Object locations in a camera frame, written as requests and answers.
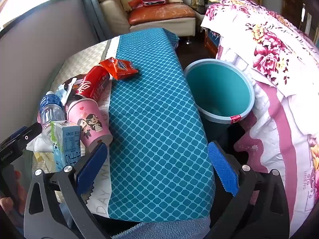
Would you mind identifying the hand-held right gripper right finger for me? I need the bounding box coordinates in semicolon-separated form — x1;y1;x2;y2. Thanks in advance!
204;141;291;239

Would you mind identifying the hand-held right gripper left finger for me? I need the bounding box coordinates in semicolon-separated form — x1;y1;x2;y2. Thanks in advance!
24;142;112;239

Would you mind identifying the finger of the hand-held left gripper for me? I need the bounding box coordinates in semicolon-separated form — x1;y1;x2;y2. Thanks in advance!
9;126;29;140
0;122;43;152

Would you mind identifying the white tissue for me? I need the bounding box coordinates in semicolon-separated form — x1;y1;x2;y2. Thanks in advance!
26;132;54;152

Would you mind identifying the clear plastic water bottle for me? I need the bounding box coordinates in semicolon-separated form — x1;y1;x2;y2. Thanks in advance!
37;91;66;146

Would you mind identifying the blue white milk carton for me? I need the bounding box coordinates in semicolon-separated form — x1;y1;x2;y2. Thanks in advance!
50;120;81;172

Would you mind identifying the pink cartoon paper cup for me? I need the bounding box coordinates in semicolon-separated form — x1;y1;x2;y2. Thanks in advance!
65;98;114;148

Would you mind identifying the red soda can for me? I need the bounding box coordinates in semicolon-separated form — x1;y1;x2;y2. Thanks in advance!
75;66;111;101

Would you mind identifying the blue teal plastic bin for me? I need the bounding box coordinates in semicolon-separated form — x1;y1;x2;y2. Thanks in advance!
184;59;255;132

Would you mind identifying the orange snack packet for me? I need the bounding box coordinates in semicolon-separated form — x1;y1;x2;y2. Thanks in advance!
99;57;139;80

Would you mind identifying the person's left hand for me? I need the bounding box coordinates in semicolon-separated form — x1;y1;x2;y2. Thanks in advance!
0;170;28;216

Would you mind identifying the white pink quilt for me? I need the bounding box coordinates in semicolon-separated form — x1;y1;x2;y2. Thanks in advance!
217;50;319;232

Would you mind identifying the teal patterned table cloth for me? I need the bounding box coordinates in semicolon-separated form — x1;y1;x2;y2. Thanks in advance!
31;28;217;223

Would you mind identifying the blue grey fleece cloth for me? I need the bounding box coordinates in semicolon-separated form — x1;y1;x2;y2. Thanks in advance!
110;216;212;239

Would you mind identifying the grey upholstered headboard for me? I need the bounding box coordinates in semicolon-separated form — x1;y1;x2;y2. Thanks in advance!
0;0;100;142

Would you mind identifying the grey blue curtain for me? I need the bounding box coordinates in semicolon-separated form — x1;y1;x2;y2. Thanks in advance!
82;0;112;43

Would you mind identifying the cream leather sofa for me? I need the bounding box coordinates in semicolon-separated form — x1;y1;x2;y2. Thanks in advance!
95;0;196;41

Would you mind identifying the orange seat cushion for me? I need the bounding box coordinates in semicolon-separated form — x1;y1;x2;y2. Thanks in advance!
128;4;196;26

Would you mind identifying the dark electronic box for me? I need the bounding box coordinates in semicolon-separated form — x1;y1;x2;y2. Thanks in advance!
198;0;221;7

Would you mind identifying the dark wooden cabinet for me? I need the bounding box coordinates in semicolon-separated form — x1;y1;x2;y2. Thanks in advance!
282;0;307;28

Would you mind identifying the wooden bed frame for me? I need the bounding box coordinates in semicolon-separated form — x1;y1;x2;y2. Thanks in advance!
204;28;220;56

